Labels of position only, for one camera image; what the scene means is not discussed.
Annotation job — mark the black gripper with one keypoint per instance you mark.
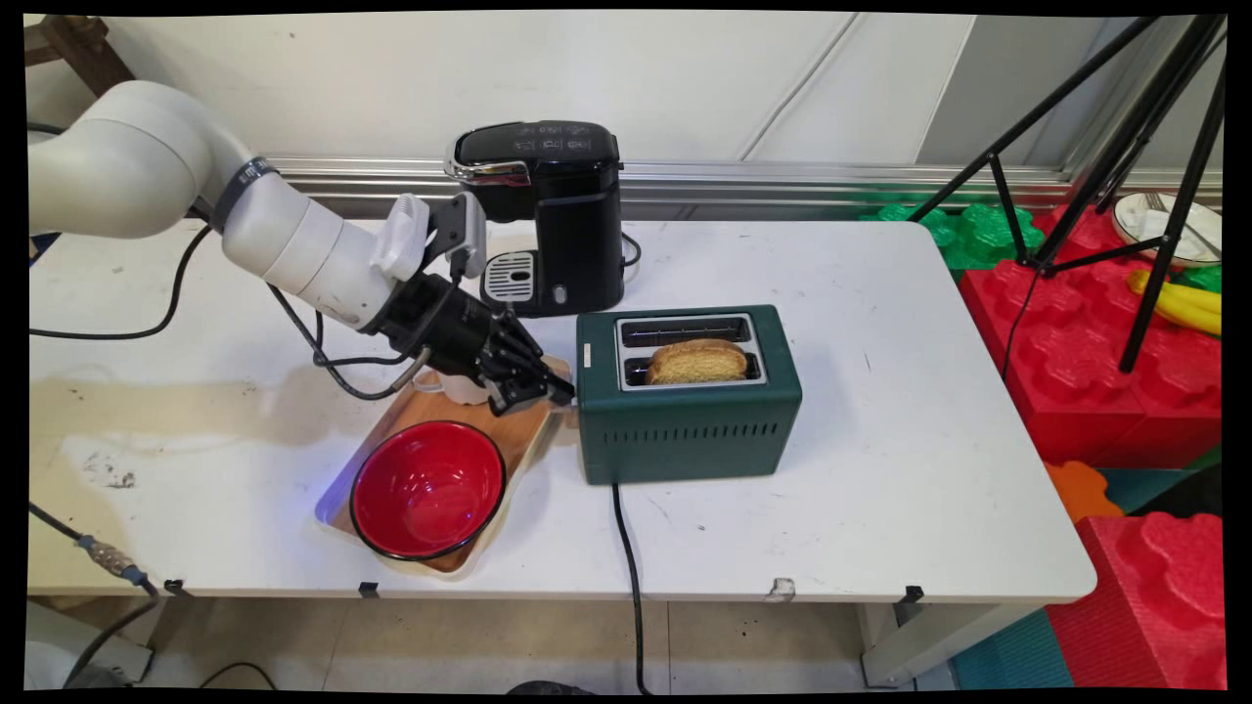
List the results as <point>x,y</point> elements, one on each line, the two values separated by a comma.
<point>440,323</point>

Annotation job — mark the brown bread slice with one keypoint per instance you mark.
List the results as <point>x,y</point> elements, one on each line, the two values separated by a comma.
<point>696,363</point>

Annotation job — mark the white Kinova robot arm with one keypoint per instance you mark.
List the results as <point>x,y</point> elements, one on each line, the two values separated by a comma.
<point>196,186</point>

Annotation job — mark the white enamel mug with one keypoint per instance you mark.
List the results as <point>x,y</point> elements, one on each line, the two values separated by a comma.
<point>460,391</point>

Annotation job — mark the wooden serving tray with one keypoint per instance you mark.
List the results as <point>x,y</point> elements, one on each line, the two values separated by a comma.
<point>523,445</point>

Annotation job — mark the red bowl with black rim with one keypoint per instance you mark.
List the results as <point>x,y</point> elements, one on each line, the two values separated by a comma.
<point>428,489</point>

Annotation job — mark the black coffee machine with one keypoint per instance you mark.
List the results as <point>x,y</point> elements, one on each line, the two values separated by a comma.
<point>577,215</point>

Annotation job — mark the green two-slot toaster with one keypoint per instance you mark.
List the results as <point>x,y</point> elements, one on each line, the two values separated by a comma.
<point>685,430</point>

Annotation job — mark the green foam block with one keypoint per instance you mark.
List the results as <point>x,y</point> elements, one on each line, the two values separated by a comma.
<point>968,235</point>

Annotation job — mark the brown wooden stand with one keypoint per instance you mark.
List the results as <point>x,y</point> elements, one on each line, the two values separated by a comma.
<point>83,49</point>

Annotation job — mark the large red foam block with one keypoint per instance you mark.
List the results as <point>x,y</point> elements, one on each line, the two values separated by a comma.
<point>1086,362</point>

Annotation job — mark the orange foam piece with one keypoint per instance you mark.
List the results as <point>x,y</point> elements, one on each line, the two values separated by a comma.
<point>1076,489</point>

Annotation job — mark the teal floor mat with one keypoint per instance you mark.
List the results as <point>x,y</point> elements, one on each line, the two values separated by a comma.
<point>1017,655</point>

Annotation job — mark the white plate with cutlery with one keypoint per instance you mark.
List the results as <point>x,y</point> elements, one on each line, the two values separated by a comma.
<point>1140,230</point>

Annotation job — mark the teal foam block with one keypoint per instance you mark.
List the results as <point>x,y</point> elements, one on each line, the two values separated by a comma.
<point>1159,489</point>

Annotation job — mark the silver fork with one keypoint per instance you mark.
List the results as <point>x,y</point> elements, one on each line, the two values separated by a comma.
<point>1157,202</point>

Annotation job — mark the yellow toy banana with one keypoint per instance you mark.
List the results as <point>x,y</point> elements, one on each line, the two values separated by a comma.
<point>1188,308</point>

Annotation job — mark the black tripod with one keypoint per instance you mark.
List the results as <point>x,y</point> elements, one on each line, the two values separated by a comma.
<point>1159,98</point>

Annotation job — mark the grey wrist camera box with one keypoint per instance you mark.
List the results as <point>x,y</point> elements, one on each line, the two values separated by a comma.
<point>460,230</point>

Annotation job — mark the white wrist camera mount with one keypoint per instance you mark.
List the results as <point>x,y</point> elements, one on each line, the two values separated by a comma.
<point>401,235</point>

